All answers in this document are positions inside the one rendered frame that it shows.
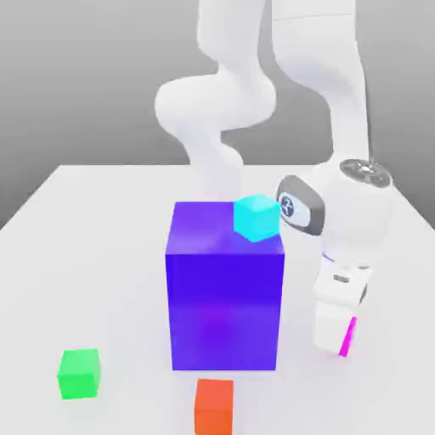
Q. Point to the small orange cube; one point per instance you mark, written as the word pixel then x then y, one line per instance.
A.
pixel 214 407

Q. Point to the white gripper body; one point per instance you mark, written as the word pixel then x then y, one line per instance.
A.
pixel 340 289

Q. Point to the large blue box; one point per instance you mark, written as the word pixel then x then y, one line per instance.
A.
pixel 222 306

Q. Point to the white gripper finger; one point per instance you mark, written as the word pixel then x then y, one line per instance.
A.
pixel 331 326

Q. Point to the small green cube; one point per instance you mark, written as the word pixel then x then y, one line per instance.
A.
pixel 79 373

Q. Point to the small magenta cube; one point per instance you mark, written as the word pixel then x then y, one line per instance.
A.
pixel 347 340

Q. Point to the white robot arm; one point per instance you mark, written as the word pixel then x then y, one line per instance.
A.
pixel 343 102

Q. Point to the small cyan cube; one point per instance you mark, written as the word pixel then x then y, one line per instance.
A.
pixel 256 219

